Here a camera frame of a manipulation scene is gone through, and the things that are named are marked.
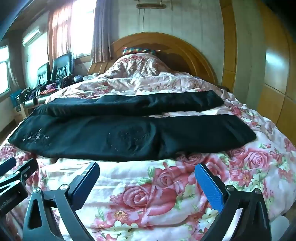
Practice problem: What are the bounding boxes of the wooden wardrobe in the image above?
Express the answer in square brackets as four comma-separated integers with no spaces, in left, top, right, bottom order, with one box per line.
[219,0,296,145]

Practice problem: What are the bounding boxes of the white air conditioner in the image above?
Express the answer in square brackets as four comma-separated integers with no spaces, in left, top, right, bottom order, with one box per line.
[22,26,47,46]

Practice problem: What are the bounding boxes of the wooden wall shelf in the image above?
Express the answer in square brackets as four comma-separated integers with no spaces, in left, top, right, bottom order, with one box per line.
[136,0,164,10]

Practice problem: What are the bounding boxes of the sheer orange curtain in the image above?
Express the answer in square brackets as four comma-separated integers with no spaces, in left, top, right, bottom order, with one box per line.
[47,0,75,68]

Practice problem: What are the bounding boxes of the large black office chair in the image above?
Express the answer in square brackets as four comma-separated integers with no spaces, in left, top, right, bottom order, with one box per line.
[50,52,76,81]

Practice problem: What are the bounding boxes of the dark round bag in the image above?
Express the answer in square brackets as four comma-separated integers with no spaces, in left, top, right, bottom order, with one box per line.
[59,75,77,89]

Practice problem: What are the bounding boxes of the colourful checked pillow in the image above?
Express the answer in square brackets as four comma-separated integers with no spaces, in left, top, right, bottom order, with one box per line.
[122,46,158,56]

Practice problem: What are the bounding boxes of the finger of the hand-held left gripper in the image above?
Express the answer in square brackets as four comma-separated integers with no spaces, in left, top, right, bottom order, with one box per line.
[0,159,38,186]
[0,158,17,172]

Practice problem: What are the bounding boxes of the wooden headboard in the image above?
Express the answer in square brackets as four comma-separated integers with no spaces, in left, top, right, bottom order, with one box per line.
[87,32,218,84]

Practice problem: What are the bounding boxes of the pink floral quilt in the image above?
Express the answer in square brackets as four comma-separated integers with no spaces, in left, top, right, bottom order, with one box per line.
[0,53,296,241]

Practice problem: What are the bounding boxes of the brown curtain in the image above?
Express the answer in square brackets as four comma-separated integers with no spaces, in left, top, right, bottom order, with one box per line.
[91,0,113,63]

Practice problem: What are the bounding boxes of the small black office chair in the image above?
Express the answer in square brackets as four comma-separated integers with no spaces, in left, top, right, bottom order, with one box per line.
[36,62,52,88]

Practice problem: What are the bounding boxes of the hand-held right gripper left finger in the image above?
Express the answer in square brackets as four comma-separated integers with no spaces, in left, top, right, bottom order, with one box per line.
[23,162,100,241]

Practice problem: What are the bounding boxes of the blue box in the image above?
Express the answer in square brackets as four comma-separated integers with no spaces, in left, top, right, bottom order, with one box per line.
[9,89,26,107]

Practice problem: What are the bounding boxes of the black pants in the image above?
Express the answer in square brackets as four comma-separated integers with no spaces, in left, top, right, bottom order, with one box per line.
[8,90,258,163]

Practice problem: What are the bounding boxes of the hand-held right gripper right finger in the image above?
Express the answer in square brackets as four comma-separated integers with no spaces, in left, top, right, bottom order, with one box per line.
[195,163,272,241]

